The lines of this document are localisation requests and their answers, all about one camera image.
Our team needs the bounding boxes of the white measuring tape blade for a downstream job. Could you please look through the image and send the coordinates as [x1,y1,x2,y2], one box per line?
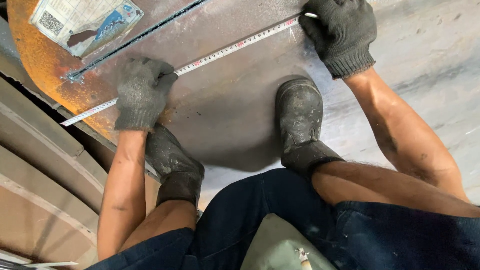
[59,16,301,127]

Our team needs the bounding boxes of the pale green shirt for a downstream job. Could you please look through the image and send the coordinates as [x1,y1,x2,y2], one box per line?
[240,213,338,270]

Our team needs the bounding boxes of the navy blue shorts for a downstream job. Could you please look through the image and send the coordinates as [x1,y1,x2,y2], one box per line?
[85,167,480,270]

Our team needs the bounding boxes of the person's black boot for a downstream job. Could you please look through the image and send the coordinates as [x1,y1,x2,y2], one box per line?
[275,77,346,179]
[145,123,205,208]

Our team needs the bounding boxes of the white flat strip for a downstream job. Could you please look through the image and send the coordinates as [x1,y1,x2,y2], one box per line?
[22,261,80,268]

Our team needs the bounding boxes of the stack of grey steel plates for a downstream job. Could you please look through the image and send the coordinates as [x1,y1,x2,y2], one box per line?
[0,15,163,270]

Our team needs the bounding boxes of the person's black left boot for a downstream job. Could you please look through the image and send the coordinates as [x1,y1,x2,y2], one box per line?
[145,123,205,208]

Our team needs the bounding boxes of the person's black right boot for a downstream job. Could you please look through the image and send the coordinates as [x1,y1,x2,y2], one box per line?
[275,77,346,179]

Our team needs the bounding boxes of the person's right leg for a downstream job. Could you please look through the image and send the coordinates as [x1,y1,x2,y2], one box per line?
[311,160,480,219]

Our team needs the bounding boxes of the person's leg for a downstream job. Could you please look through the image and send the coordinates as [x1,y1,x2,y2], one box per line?
[119,200,198,253]
[311,160,480,219]

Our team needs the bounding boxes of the torn paper label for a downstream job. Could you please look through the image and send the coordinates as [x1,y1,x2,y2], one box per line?
[29,0,145,58]

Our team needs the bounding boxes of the person's right hand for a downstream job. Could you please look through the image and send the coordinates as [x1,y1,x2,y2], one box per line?
[298,0,378,80]

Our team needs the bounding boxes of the rusty round steel plate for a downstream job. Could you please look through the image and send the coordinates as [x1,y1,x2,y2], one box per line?
[6,0,340,174]

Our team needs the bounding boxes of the cigarette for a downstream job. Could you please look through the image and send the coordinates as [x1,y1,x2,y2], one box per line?
[295,247,313,270]

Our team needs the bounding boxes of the person's left leg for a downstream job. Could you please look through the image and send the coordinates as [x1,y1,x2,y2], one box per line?
[119,200,198,253]

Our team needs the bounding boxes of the person's left hand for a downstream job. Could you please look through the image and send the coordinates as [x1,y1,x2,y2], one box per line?
[114,57,179,132]

